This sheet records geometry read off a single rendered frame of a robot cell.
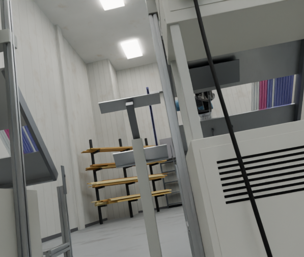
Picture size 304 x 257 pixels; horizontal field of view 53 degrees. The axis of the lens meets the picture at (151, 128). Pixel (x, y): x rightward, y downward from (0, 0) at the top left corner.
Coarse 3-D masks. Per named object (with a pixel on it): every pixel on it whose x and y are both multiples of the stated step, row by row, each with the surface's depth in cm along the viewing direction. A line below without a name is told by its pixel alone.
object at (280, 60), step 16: (256, 48) 150; (272, 48) 151; (288, 48) 151; (192, 64) 152; (208, 64) 153; (224, 64) 149; (240, 64) 154; (256, 64) 155; (272, 64) 155; (288, 64) 156; (192, 80) 153; (208, 80) 153; (224, 80) 154; (240, 80) 159; (256, 80) 160; (176, 96) 161
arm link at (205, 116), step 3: (198, 111) 233; (201, 111) 231; (204, 111) 231; (207, 111) 231; (201, 114) 232; (204, 114) 231; (207, 114) 232; (201, 117) 234; (204, 117) 233; (207, 117) 233
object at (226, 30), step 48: (192, 0) 97; (240, 0) 96; (288, 0) 95; (192, 48) 116; (240, 48) 124; (192, 96) 92; (240, 144) 86; (288, 144) 85; (240, 192) 84; (288, 192) 83; (240, 240) 81; (288, 240) 80
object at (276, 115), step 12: (276, 108) 170; (288, 108) 171; (204, 120) 171; (216, 120) 172; (240, 120) 173; (252, 120) 173; (264, 120) 174; (276, 120) 175; (288, 120) 175; (180, 132) 174; (204, 132) 175; (216, 132) 176; (228, 132) 177
